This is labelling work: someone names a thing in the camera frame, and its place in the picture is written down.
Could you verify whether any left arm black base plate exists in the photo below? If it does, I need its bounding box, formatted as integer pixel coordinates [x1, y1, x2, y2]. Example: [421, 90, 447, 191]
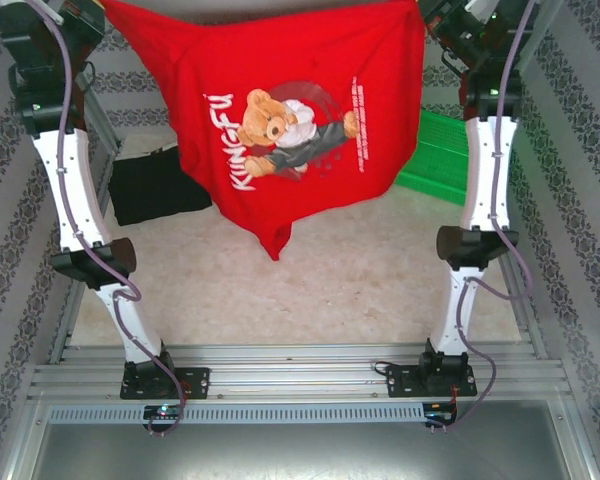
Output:
[119, 367, 211, 401]

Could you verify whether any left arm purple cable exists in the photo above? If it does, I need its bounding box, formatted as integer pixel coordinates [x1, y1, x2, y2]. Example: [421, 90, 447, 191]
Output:
[27, 0, 189, 439]

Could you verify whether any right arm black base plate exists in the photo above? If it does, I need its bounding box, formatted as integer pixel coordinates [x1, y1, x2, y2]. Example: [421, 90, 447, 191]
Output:
[385, 362, 479, 399]

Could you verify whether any red bear print t-shirt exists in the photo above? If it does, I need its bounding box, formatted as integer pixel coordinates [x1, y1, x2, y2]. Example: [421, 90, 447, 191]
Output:
[99, 0, 426, 262]

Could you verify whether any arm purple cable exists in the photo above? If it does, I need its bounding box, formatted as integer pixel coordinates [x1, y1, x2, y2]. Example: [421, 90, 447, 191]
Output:
[27, 0, 189, 439]
[449, 0, 536, 436]

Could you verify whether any aluminium cross rail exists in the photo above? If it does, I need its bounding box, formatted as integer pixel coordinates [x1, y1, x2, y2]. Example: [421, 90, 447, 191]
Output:
[27, 343, 574, 401]

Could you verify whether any black folded t-shirt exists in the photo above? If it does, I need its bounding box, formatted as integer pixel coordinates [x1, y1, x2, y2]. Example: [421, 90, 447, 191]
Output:
[107, 144, 214, 227]

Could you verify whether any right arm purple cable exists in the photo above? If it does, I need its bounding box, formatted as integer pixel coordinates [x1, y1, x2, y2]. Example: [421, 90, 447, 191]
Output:
[449, 0, 536, 436]

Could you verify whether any slotted grey cable duct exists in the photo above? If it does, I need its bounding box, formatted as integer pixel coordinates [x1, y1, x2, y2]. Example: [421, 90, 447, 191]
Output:
[47, 403, 426, 425]

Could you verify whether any small electronics board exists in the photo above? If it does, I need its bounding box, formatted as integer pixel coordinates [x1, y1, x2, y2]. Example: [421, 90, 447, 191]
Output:
[424, 401, 459, 419]
[143, 405, 186, 419]

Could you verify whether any green plastic basket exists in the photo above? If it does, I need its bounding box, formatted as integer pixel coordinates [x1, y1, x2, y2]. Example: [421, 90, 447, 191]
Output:
[392, 108, 469, 206]

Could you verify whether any grey metal sheet panel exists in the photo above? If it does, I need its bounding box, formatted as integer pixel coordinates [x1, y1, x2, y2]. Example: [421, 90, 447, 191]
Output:
[9, 399, 600, 480]

